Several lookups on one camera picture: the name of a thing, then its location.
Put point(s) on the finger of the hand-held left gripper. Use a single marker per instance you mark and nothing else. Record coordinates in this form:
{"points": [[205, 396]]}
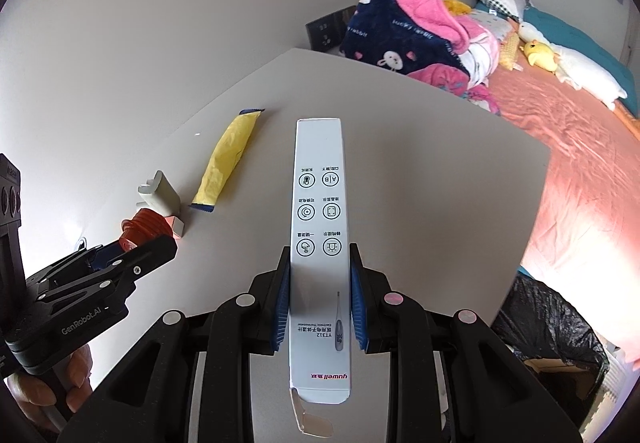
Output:
{"points": [[107, 257], [150, 253]]}

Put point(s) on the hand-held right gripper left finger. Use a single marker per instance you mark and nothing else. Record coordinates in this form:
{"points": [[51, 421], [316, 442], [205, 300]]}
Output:
{"points": [[282, 303]]}

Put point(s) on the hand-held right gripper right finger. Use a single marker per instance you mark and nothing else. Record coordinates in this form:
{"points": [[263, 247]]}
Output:
{"points": [[357, 308]]}

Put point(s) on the orange ribbed cap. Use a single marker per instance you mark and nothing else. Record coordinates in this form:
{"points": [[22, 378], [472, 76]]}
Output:
{"points": [[145, 228]]}

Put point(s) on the long white cardboard box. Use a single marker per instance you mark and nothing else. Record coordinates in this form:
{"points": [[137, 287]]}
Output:
{"points": [[317, 203]]}

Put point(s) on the bin with black bag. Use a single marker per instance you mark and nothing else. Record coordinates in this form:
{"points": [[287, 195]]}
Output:
{"points": [[545, 318]]}

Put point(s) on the person's left hand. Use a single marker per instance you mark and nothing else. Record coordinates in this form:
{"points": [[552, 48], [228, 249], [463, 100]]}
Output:
{"points": [[77, 368]]}

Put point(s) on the yellow snack wrapper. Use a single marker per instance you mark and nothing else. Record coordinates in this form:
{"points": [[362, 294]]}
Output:
{"points": [[227, 158]]}

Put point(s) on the pink bed sheet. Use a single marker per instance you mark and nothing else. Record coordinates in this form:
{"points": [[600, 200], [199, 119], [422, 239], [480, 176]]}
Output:
{"points": [[590, 173]]}

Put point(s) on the corn cob plush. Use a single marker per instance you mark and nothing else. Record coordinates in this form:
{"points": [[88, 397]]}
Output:
{"points": [[511, 50]]}

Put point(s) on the pink fleece blanket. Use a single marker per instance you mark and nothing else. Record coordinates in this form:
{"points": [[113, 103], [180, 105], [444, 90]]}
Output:
{"points": [[430, 8]]}

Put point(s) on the yellow duck plush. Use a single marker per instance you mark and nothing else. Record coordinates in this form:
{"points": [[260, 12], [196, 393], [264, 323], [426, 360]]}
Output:
{"points": [[540, 54]]}

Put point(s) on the white patterned quilt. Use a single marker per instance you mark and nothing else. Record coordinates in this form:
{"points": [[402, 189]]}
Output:
{"points": [[487, 23]]}

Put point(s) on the small yellow plush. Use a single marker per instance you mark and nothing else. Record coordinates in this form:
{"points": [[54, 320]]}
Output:
{"points": [[457, 5]]}

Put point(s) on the white goose plush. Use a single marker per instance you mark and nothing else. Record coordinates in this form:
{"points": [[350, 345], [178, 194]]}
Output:
{"points": [[585, 70]]}

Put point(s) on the teal blanket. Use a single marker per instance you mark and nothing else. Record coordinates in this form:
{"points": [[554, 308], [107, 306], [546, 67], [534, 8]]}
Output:
{"points": [[575, 30]]}

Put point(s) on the black wall socket panel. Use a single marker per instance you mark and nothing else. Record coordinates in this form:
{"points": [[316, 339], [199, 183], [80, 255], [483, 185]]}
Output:
{"points": [[325, 33]]}

